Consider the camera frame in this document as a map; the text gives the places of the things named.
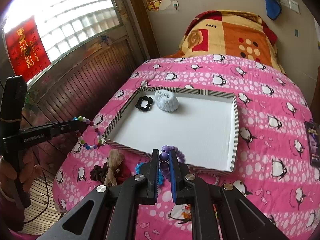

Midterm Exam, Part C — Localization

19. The blue bead bracelet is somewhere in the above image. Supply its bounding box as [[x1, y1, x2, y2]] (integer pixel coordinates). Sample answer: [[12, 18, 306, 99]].
[[134, 161, 165, 186]]

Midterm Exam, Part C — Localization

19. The purple bead bracelet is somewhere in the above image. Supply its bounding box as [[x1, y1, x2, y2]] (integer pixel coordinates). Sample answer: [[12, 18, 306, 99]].
[[158, 144, 186, 183]]

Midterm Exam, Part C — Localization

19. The black scrunchie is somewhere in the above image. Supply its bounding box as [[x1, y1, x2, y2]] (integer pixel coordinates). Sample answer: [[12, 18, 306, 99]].
[[135, 95, 153, 112]]

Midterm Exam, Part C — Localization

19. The multicolour bead bracelet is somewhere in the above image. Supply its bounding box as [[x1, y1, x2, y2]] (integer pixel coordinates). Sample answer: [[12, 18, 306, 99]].
[[73, 115, 107, 151]]

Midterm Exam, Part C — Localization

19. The white fluffy scrunchie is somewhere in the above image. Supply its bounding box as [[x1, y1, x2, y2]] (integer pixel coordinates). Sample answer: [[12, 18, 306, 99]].
[[155, 89, 179, 112]]

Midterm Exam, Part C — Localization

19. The left hand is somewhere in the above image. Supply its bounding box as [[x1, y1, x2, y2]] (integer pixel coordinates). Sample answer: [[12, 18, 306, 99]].
[[1, 148, 42, 199]]

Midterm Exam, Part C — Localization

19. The red velvet bow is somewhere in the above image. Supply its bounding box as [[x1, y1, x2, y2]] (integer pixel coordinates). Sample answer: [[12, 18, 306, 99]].
[[116, 161, 132, 185]]

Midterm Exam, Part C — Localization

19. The striped cardboard tray box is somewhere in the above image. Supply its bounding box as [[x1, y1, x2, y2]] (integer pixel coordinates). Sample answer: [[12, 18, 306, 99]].
[[104, 87, 239, 174]]

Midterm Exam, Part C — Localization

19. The red paper window banner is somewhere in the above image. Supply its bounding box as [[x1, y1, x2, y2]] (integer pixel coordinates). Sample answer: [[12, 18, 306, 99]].
[[5, 17, 51, 82]]

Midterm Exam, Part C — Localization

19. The pink penguin bedspread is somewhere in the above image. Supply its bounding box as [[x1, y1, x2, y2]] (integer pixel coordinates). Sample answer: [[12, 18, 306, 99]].
[[53, 54, 319, 239]]

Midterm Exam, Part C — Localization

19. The glass block window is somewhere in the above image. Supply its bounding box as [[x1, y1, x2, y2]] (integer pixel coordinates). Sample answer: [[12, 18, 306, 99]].
[[3, 0, 119, 61]]

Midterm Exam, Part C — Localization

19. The black smartphone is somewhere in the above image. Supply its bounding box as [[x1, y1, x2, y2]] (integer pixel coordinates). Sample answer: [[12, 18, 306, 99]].
[[304, 121, 320, 168]]

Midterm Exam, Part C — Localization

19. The brown wooden chair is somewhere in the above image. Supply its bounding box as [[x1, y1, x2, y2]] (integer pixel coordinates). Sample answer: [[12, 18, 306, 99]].
[[310, 67, 320, 120]]

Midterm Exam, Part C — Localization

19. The orange yellow patterned blanket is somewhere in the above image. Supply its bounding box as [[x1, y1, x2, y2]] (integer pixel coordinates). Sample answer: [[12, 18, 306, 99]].
[[166, 10, 285, 73]]

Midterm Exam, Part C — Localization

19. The black cable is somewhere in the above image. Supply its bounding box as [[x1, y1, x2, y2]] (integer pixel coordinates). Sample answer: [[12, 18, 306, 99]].
[[23, 152, 51, 224]]

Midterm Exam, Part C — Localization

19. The orange crystal bead bracelet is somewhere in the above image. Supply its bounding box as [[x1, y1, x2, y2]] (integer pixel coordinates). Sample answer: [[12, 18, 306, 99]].
[[180, 203, 193, 221]]

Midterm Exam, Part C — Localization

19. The white wall switch plate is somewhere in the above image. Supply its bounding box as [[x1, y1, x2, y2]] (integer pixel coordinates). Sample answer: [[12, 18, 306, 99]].
[[280, 0, 300, 14]]

